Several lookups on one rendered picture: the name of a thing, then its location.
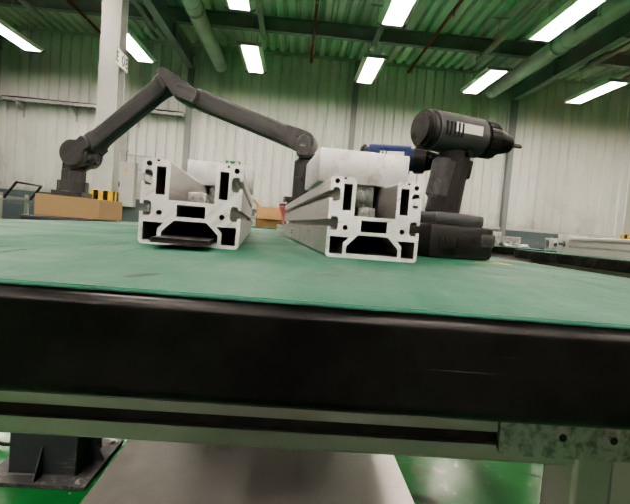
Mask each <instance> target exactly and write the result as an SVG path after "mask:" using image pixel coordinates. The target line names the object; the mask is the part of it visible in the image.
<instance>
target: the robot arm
mask: <svg viewBox="0 0 630 504"><path fill-rule="evenodd" d="M156 71H157V73H158V74H156V75H155V76H154V77H153V79H152V80H151V81H150V82H149V83H148V84H147V85H146V86H145V87H144V88H143V89H142V90H140V91H139V92H138V93H137V94H136V95H134V96H133V97H132V98H131V99H130V100H128V101H127V102H126V103H125V104H124V105H122V106H121V107H120V108H119V109H118V110H116V111H115V112H114V113H113V114H112V115H110V116H109V117H108V118H107V119H106V120H104V121H103V122H102V123H101V124H100V125H98V126H97V127H96V128H94V129H93V130H91V131H89V132H87V133H86V134H85V135H83V136H82V135H80V136H79V137H78V138H77V139H76V140H75V139H68V140H66V141H64V142H63V143H62V144H61V146H60V149H59V155H60V158H61V160H62V169H61V180H60V179H57V187H56V190H54V189H51V195H61V196H71V197H80V198H90V199H92V194H88V190H89V183H86V173H87V171H88V170H90V169H92V170H93V169H96V168H98V167H99V166H100V165H101V163H102V161H103V156H104V155H105V154H106V153H108V148H109V147H110V146H111V145H112V144H113V143H114V142H115V141H116V140H117V139H118V138H120V137H121V136H122V135H123V134H125V133H126V132H127V131H128V130H129V129H131V128H132V127H133V126H134V125H135V124H137V123H138V122H139V121H140V120H142V119H143V118H144V117H145V116H146V115H148V114H149V113H150V112H151V111H152V110H154V109H155V108H156V107H157V106H159V105H160V104H161V103H162V102H164V101H165V100H166V99H168V98H170V97H172V96H174V97H175V99H176V100H178V101H179V102H181V103H182V104H184V105H186V106H187V107H189V108H192V109H196V110H198V111H200V112H202V113H205V114H208V115H211V116H213V117H216V118H218V119H220V120H223V121H225V122H228V123H230V124H233V125H235V126H237V127H240V128H242V129H245V130H247V131H250V132H252V133H255V134H257V135H259V136H262V137H264V138H267V139H269V140H272V141H274V142H276V143H279V144H281V145H283V146H285V147H288V148H290V149H292V150H294V151H296V155H297V156H299V157H300V158H298V159H297V160H295V163H294V176H293V188H292V197H288V196H284V197H283V202H287V204H289V203H290V202H292V201H294V200H295V199H297V198H298V197H300V196H302V195H303V194H305V193H307V192H308V191H309V190H305V180H306V167H307V163H308V162H309V161H310V160H311V159H312V158H313V156H314V155H315V154H314V153H315V152H316V151H317V148H318V143H317V140H316V139H315V138H314V136H313V135H312V134H311V133H310V132H308V131H305V130H303V129H300V128H298V127H293V126H291V125H288V124H286V123H282V122H279V121H277V120H274V119H272V118H270V117H267V116H265V115H262V114H260V113H257V112H255V111H252V110H250V109H247V108H245V107H242V106H240V105H237V104H235V103H232V102H230V101H227V100H225V99H223V98H220V97H218V96H215V95H213V94H211V93H209V92H207V91H204V90H202V89H198V90H197V89H196V88H195V87H193V86H192V85H190V84H189V83H187V81H185V80H184V79H182V78H181V77H179V76H177V75H176V74H174V73H173V72H171V71H169V70H168V69H166V68H165V67H163V66H161V67H160V68H158V69H157V70H156ZM287 204H279V209H280V213H281V216H282V219H283V223H284V224H287V221H284V218H285V213H287V210H285V206H286V205H287Z"/></svg>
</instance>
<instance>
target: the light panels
mask: <svg viewBox="0 0 630 504"><path fill-rule="evenodd" d="M603 1H605V0H579V1H578V2H577V3H575V4H574V5H573V6H572V7H570V8H569V9H568V10H567V11H565V12H564V13H563V14H561V15H560V16H559V17H558V18H556V19H555V20H554V21H553V22H551V23H550V24H549V25H548V26H546V27H545V28H544V29H543V30H541V31H540V32H539V33H537V34H536V35H535V36H534V37H532V38H531V39H532V40H542V41H550V40H551V39H552V38H554V37H555V36H556V35H558V34H559V33H561V32H562V31H563V30H565V29H566V28H567V27H569V26H570V25H572V24H573V23H574V22H576V21H577V20H578V19H580V18H581V17H583V16H584V15H585V14H587V13H588V12H589V11H591V10H592V9H594V8H595V7H596V6H598V5H599V4H600V3H602V2H603ZM228 2H229V6H230V9H240V10H250V9H249V4H248V0H228ZM414 2H415V0H393V1H392V4H391V6H390V8H389V11H388V13H387V15H386V18H385V20H384V22H383V24H386V25H396V26H402V24H403V22H404V20H405V18H406V17H407V15H408V13H409V11H410V9H411V7H412V5H413V3H414ZM0 34H1V35H3V36H4V37H6V38H7V39H9V40H11V41H12V42H14V43H15V44H17V45H18V46H20V47H21V48H23V49H24V50H28V51H38V50H37V49H35V48H34V47H33V46H31V45H30V44H28V43H27V42H25V41H24V40H22V39H21V38H19V37H18V36H16V35H15V34H14V33H12V32H11V31H9V30H8V29H6V28H5V27H3V26H2V25H0ZM241 46H242V49H243V53H244V56H245V59H246V63H247V66H248V69H249V72H256V73H263V71H262V66H261V62H260V57H259V52H258V47H253V46H243V45H241ZM127 49H128V51H129V52H130V53H131V54H132V55H133V56H134V57H135V58H136V59H137V60H138V61H142V62H152V61H151V60H150V59H149V58H148V57H147V55H146V54H145V53H144V52H143V51H142V50H141V48H140V47H139V46H138V45H137V44H136V43H135V42H134V40H133V39H132V38H131V37H130V36H129V35H128V34H127ZM383 60H384V59H374V58H368V59H367V61H366V64H365V66H364V68H363V70H362V73H361V75H360V77H359V80H358V82H360V83H370V84H371V82H372V80H373V78H374V77H375V75H376V73H377V71H378V69H379V67H380V65H381V63H382V62H383ZM504 73H506V72H505V71H495V70H491V71H490V72H488V73H487V74H486V75H485V76H483V77H482V78H481V79H479V80H478V81H477V82H476V83H474V84H473V85H472V86H471V87H469V88H468V89H467V90H466V91H464V93H474V94H477V93H478V92H479V91H481V90H482V89H484V88H485V87H486V86H488V85H489V84H490V83H492V82H493V81H495V80H496V79H497V78H499V77H500V76H501V75H503V74H504ZM625 84H626V83H616V82H611V83H608V84H606V85H604V86H602V87H600V88H597V89H595V90H593V91H591V92H589V93H586V94H584V95H582V96H580V97H578V98H575V99H573V100H571V101H569V102H567V103H578V104H580V103H583V102H585V101H587V100H590V99H592V98H594V97H597V96H599V95H601V94H604V93H606V92H608V91H611V90H613V89H615V88H618V87H620V86H622V85H625Z"/></svg>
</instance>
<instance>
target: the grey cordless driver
mask: <svg viewBox="0 0 630 504"><path fill-rule="evenodd" d="M502 129H503V128H502V127H501V126H500V124H497V123H494V122H489V121H486V120H484V119H480V118H475V117H470V116H465V115H460V114H455V113H450V112H446V111H441V110H436V109H433V110H430V109H423V110H421V111H420V112H419V113H418V114H417V115H416V116H415V118H414V120H413V122H412V125H411V130H410V135H411V140H412V142H413V144H414V146H415V147H417V148H422V149H424V150H428V151H434V152H439V156H438V157H436V158H434V159H433V162H432V166H431V170H430V175H429V179H428V184H427V188H426V192H425V194H426V195H427V197H428V199H427V203H426V207H425V211H421V217H420V226H410V229H409V233H418V234H419V239H418V250H417V255H419V256H426V257H436V258H452V259H469V260H485V261H486V260H488V259H490V257H491V251H492V248H494V245H495V235H493V230H491V229H489V228H482V227H483V224H484V218H483V217H481V216H478V215H469V214H459V212H460V207H461V202H462V197H463V192H464V188H465V183H466V180H467V179H470V175H471V171H472V166H473V161H471V160H470V158H482V159H490V158H493V157H494V156H495V155H497V154H504V153H508V152H510V151H511V150H512V148H518V149H521V148H522V145H521V144H516V143H514V138H513V137H512V136H511V135H509V134H507V133H506V132H504V131H503V130H502Z"/></svg>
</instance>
